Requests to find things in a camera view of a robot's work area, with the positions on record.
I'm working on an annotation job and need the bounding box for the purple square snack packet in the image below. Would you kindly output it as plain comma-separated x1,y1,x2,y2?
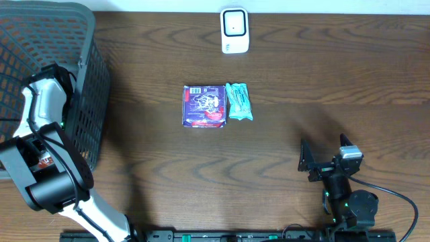
182,85,227,128

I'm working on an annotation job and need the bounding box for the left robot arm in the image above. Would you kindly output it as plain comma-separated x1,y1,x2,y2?
1,64,146,241

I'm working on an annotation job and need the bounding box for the white barcode scanner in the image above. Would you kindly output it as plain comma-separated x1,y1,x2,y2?
220,7,250,54

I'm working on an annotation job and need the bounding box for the teal wrapped snack packet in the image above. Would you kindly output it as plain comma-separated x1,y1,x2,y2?
226,83,253,120

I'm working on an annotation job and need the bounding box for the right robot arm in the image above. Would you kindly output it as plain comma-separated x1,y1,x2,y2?
298,134,379,229

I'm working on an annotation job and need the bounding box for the black mounting rail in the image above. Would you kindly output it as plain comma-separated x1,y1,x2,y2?
59,229,398,242

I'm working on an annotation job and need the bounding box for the orange Top snack bar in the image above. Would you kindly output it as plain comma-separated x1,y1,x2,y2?
37,152,54,169

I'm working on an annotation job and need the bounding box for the grey plastic mesh basket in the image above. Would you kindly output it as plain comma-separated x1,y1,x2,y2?
1,1,111,169

